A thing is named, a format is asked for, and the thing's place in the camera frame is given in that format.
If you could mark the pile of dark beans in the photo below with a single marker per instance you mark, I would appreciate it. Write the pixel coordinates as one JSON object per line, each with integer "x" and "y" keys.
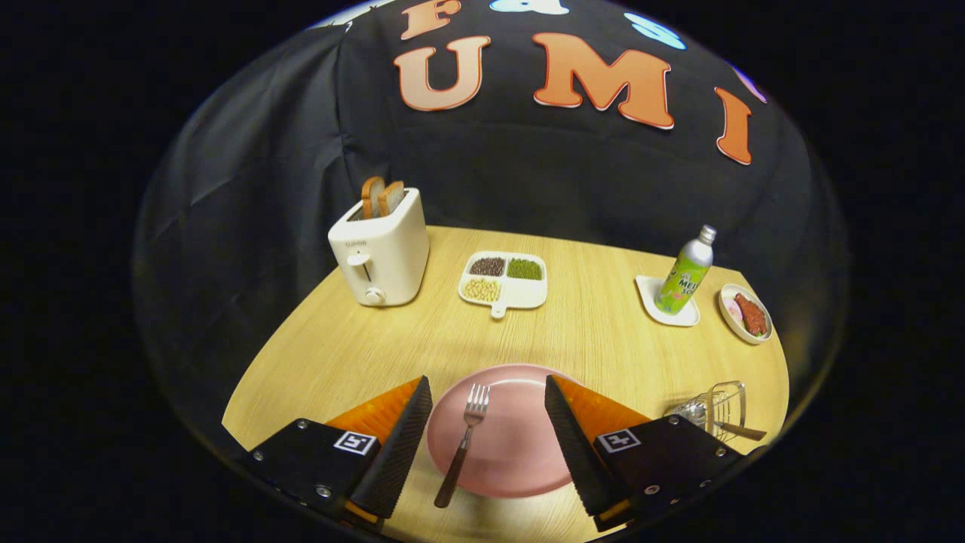
{"x": 488, "y": 266}

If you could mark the pink plate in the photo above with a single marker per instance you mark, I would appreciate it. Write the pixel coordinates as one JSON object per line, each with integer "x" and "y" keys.
{"x": 520, "y": 452}

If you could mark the pile of green beans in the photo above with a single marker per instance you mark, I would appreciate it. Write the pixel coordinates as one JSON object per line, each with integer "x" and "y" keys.
{"x": 525, "y": 269}

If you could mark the metal cutlery rack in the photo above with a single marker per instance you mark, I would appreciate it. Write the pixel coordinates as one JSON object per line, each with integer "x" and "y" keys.
{"x": 727, "y": 403}

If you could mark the brown toast slice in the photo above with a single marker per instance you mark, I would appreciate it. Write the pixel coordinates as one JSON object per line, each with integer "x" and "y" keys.
{"x": 371, "y": 196}
{"x": 393, "y": 197}

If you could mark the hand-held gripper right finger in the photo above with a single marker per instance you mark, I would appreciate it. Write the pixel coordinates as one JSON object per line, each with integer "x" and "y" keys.
{"x": 571, "y": 445}

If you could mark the white square coaster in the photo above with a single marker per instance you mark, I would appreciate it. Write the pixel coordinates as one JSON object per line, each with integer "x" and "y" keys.
{"x": 647, "y": 290}

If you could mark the green soda bottle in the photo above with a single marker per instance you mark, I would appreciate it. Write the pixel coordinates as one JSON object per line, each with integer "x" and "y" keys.
{"x": 684, "y": 279}

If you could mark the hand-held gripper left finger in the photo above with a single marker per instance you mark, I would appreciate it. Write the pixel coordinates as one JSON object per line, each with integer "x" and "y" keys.
{"x": 399, "y": 445}

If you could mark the red meat piece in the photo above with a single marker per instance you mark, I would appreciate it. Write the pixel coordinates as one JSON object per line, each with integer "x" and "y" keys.
{"x": 752, "y": 317}

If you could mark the white toaster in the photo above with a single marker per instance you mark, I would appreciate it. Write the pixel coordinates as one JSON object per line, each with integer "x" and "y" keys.
{"x": 392, "y": 256}

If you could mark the pile of yellow beans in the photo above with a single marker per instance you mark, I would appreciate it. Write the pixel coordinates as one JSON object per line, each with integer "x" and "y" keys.
{"x": 481, "y": 289}

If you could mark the white divided dish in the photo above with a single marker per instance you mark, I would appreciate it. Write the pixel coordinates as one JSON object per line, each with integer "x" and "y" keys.
{"x": 524, "y": 292}

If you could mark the white oval dish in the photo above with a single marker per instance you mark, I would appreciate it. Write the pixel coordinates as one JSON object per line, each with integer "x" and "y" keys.
{"x": 730, "y": 324}

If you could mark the pink ham slices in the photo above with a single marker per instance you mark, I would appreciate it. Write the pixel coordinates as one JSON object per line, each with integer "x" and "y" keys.
{"x": 733, "y": 309}

